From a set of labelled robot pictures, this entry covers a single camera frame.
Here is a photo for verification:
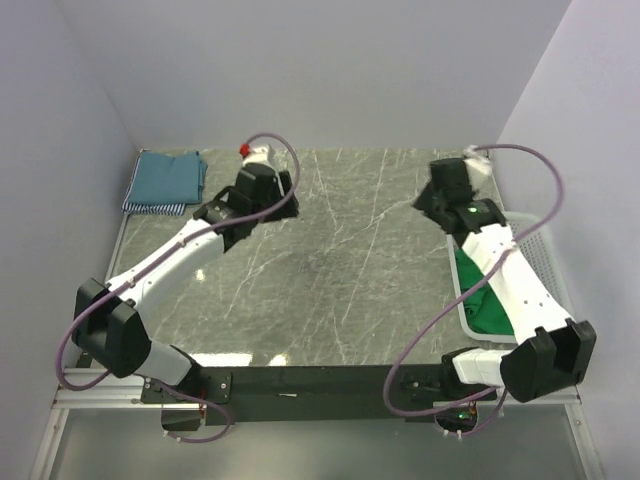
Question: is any blue white striped tank top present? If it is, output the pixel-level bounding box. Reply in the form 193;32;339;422
121;151;189;216

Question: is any teal blue tank top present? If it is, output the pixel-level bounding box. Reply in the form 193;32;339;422
126;151;207;206

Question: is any green tank top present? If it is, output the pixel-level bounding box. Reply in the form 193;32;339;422
455;250;514;335

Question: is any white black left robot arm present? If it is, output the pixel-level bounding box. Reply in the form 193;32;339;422
65;161;300;402

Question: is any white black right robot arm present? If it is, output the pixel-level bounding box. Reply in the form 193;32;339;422
414;158;596;403

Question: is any white plastic laundry basket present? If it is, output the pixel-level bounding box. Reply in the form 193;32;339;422
457;226;573;344

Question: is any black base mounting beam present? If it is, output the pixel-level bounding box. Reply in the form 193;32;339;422
139;363;501;434

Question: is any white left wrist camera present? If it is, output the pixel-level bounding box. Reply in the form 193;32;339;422
239;143;278;170

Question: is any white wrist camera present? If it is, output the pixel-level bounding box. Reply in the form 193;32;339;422
239;143;278;170
463;145;493;190

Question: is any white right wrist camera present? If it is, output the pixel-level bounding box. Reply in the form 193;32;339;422
463;145;493;190

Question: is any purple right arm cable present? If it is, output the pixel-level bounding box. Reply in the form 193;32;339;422
383;143;566;434

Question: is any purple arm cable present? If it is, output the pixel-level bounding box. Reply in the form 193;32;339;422
383;143;566;434
54;131;301;446

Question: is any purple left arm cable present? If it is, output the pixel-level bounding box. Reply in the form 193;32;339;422
54;131;301;446

